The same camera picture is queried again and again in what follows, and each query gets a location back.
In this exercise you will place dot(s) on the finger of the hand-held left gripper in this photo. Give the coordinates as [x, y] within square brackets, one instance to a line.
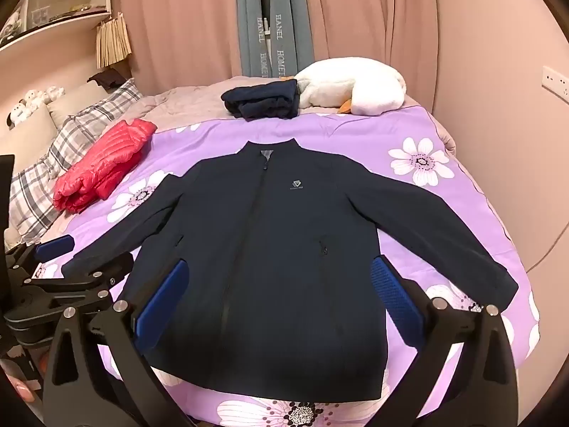
[102, 271]
[53, 247]

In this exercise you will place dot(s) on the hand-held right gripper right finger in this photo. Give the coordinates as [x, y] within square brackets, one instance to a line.
[395, 298]

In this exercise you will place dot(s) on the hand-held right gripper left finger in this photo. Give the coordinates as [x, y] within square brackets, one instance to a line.
[164, 302]

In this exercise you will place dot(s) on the navy zip jacket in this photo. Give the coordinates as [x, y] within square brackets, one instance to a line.
[266, 253]

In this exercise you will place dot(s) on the person's left hand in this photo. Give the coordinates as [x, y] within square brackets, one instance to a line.
[22, 387]

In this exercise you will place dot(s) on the red down jacket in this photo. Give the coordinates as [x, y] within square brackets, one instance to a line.
[102, 164]

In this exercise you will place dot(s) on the beige pillow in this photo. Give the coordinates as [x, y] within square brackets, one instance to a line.
[71, 102]
[26, 142]

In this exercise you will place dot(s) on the grey plaid pillow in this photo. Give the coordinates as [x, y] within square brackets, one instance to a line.
[75, 133]

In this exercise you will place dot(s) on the small white plush toy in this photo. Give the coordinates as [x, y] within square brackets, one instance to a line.
[35, 98]
[17, 113]
[55, 92]

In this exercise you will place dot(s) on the purple floral blanket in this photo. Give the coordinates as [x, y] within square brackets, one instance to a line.
[378, 142]

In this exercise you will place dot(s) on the dark brown cloth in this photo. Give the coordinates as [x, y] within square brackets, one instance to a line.
[106, 79]

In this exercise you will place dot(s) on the pinkish grey quilt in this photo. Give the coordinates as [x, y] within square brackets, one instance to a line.
[186, 102]

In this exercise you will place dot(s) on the white goose plush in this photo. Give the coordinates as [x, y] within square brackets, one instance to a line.
[346, 80]

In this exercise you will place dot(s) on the folded navy fleece garment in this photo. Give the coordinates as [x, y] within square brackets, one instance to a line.
[262, 98]

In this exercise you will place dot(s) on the pink curtain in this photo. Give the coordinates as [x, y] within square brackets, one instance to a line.
[178, 18]
[373, 13]

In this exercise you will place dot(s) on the grey lettered curtain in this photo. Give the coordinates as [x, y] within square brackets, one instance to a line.
[244, 0]

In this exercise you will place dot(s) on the white wall socket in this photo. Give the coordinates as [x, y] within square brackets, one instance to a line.
[555, 81]

